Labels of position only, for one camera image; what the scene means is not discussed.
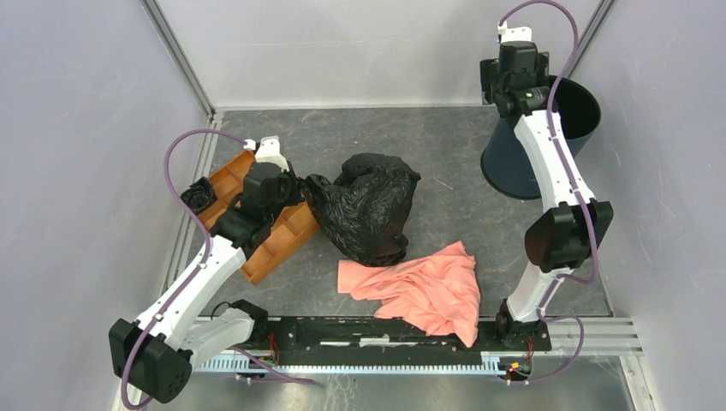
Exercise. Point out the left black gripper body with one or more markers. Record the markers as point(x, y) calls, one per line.
point(289, 192)

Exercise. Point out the black trash bag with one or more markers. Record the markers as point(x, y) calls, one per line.
point(199, 196)
point(363, 212)

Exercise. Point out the dark blue trash bin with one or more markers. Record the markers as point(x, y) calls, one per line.
point(504, 162)

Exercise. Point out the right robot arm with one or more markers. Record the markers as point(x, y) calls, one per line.
point(528, 158)

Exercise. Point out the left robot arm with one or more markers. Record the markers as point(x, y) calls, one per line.
point(158, 352)

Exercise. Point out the rolled black trash bag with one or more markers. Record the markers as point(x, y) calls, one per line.
point(199, 196)

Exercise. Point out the orange compartment tray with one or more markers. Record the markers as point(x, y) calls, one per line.
point(272, 238)

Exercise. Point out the pink cloth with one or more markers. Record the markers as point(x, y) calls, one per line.
point(438, 294)

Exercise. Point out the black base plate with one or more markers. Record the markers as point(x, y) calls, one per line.
point(366, 341)

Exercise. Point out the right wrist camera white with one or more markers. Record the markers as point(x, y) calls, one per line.
point(508, 34)

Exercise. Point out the aluminium slotted rail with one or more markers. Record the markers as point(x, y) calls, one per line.
point(239, 363)

